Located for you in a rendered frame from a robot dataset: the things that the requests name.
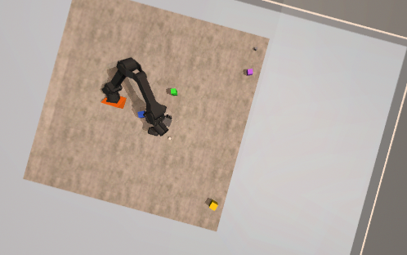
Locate small yellow block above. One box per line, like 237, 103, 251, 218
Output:
209, 199, 218, 211

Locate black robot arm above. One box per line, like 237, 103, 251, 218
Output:
102, 57, 172, 136

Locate blue block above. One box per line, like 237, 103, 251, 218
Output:
137, 111, 145, 118

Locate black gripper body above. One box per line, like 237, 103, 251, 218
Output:
148, 105, 167, 136

